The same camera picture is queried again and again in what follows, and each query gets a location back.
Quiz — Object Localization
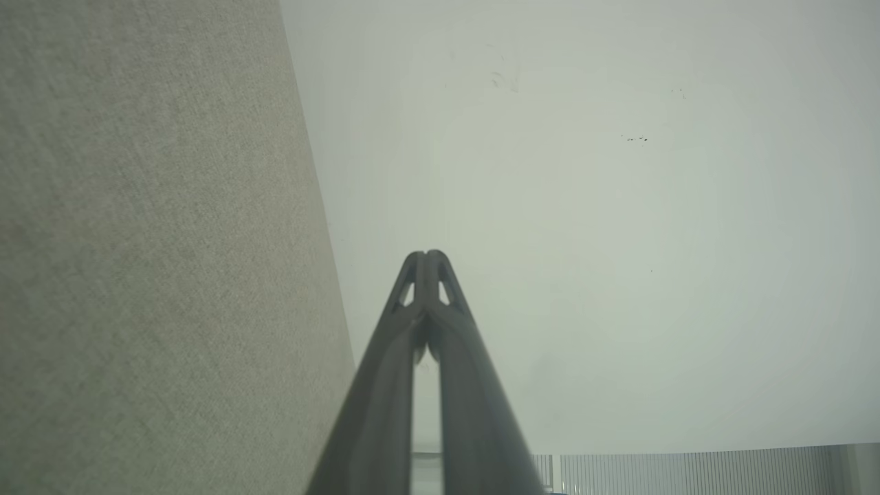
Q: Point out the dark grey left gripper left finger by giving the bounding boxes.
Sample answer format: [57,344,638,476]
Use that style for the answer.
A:
[306,250,429,495]

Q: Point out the grey fabric sofa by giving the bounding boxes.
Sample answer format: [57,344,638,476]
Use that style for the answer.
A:
[0,0,357,495]

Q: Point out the white ribbed panel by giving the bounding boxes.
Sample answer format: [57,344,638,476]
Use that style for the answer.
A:
[533,443,880,495]

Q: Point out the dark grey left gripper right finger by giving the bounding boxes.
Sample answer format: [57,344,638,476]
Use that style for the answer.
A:
[426,249,548,495]

